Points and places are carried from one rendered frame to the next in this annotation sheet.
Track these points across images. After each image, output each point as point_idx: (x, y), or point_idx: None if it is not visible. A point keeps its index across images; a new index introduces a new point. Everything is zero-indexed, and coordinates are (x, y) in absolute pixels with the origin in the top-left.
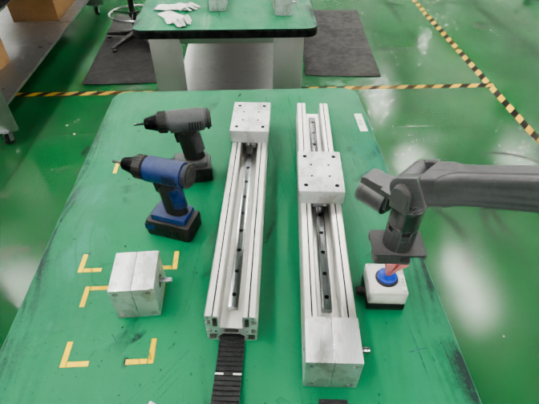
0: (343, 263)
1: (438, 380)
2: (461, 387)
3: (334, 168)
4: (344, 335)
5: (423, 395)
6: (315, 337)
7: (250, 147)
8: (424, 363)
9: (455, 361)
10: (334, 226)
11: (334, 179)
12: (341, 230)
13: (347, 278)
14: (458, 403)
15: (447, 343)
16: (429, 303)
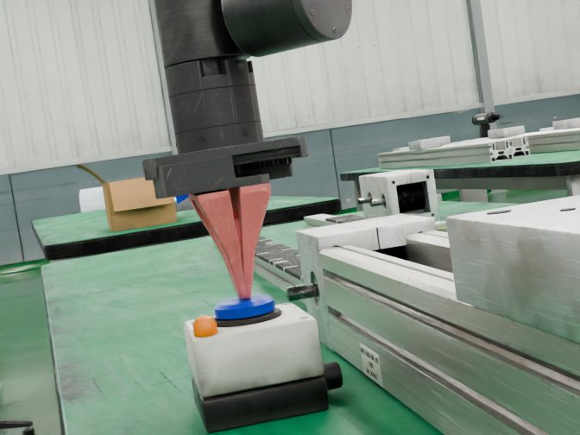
0: (381, 261)
1: (136, 371)
2: (89, 377)
3: (573, 217)
4: (340, 229)
5: (173, 357)
6: (397, 218)
7: None
8: (160, 375)
9: (84, 391)
10: (452, 275)
11: (534, 212)
12: (422, 277)
13: (359, 257)
14: (106, 367)
15: (88, 400)
16: (106, 429)
